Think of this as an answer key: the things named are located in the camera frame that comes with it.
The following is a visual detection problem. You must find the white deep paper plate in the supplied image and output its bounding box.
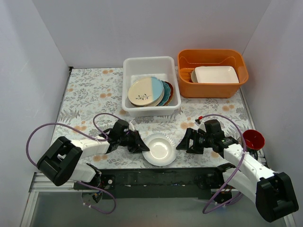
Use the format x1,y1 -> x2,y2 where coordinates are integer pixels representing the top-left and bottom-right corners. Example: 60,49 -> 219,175
142,133 -> 177,166

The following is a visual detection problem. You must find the teal scalloped plate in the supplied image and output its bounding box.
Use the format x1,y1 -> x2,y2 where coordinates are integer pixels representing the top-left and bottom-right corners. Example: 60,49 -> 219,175
158,80 -> 170,106

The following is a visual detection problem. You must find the red round plate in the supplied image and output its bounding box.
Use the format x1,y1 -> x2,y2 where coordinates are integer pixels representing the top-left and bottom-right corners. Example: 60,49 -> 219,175
164,82 -> 174,106

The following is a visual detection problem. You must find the cream and blue plate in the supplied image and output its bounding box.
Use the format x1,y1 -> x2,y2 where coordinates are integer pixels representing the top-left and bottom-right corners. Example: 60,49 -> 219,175
127,77 -> 164,107

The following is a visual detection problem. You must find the cream plate with leaf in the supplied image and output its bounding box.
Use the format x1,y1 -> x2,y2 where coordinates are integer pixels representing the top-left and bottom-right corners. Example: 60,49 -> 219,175
131,91 -> 164,107

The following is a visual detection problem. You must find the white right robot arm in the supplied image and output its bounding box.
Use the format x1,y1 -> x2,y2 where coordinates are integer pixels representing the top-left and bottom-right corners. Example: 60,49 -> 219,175
176,120 -> 299,222

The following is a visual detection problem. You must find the white plastic bin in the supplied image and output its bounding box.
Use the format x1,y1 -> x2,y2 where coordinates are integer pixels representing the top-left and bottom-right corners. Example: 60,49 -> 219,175
122,56 -> 181,117

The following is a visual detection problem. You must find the floral table mat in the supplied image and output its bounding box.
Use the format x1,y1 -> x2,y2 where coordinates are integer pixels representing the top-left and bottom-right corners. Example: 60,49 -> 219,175
45,66 -> 258,170

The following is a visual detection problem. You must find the red bowl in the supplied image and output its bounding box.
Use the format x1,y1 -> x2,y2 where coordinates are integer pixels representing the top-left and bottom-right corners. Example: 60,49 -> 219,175
243,130 -> 265,160

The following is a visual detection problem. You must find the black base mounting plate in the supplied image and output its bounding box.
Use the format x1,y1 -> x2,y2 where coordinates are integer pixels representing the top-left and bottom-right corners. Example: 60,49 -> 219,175
73,166 -> 246,199

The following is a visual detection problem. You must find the round cream dish in basket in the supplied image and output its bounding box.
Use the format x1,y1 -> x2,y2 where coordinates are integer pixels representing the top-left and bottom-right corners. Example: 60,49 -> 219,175
191,70 -> 197,83

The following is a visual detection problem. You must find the white rectangular dish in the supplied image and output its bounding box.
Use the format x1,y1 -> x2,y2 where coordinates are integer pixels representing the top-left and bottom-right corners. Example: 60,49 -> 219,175
192,66 -> 239,84

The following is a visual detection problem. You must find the orange plastic basket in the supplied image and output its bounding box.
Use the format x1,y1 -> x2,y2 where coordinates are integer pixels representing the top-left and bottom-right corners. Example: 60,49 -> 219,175
178,49 -> 249,98

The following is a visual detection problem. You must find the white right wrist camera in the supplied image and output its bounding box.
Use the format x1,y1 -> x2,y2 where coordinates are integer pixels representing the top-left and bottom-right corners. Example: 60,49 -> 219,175
195,116 -> 206,131

